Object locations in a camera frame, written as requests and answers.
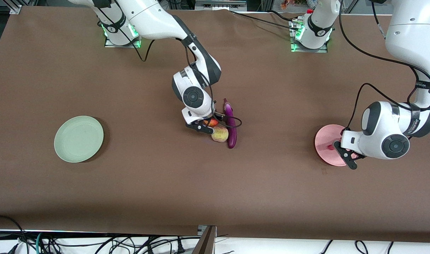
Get yellow peach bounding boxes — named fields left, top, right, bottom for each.
left=211, top=127, right=229, bottom=143

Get purple eggplant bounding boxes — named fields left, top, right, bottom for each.
left=223, top=98, right=237, bottom=149

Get pink plate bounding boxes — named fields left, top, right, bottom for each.
left=315, top=124, right=358, bottom=167

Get brown table cover sheet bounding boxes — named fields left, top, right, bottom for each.
left=0, top=6, right=430, bottom=244

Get grey metal device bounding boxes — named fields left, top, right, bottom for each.
left=195, top=0, right=247, bottom=11

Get pale green plate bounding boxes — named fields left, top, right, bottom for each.
left=54, top=116, right=104, bottom=163

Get aluminium profile bar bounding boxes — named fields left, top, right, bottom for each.
left=192, top=225, right=217, bottom=254

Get colourful toy pile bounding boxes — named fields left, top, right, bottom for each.
left=280, top=0, right=309, bottom=10

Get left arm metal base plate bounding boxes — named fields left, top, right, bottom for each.
left=291, top=19, right=329, bottom=53

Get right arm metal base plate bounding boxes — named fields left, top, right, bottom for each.
left=104, top=21, right=142, bottom=48

